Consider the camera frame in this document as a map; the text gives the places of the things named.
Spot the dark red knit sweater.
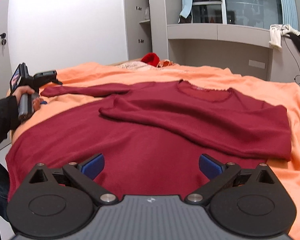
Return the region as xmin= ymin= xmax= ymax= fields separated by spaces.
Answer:
xmin=6 ymin=80 xmax=292 ymax=197

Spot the black sleeved forearm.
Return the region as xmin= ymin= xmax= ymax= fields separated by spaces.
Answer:
xmin=0 ymin=96 xmax=20 ymax=143

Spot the person's left hand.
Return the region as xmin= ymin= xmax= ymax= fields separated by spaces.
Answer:
xmin=12 ymin=86 xmax=43 ymax=111

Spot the orange bed blanket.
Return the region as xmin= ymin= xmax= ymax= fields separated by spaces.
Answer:
xmin=12 ymin=63 xmax=300 ymax=239

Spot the pink patterned pillow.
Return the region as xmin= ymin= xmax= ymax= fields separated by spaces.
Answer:
xmin=113 ymin=59 xmax=174 ymax=70

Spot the bright red small garment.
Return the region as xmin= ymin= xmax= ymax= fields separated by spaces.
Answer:
xmin=141 ymin=53 xmax=160 ymax=67

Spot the grey built-in shelf unit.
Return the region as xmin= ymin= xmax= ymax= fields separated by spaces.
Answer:
xmin=123 ymin=0 xmax=300 ymax=86

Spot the black cloth on ledge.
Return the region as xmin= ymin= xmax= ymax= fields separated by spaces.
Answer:
xmin=283 ymin=31 xmax=300 ymax=52

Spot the white cloth on ledge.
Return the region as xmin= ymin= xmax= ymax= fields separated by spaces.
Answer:
xmin=269 ymin=24 xmax=291 ymax=50

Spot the wall socket plate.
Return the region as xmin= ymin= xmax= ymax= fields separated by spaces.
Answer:
xmin=249 ymin=60 xmax=266 ymax=69

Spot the black cable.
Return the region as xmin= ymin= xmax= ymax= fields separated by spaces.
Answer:
xmin=281 ymin=24 xmax=300 ymax=85

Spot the window with metal frame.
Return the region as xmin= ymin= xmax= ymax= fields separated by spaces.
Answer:
xmin=178 ymin=0 xmax=299 ymax=30

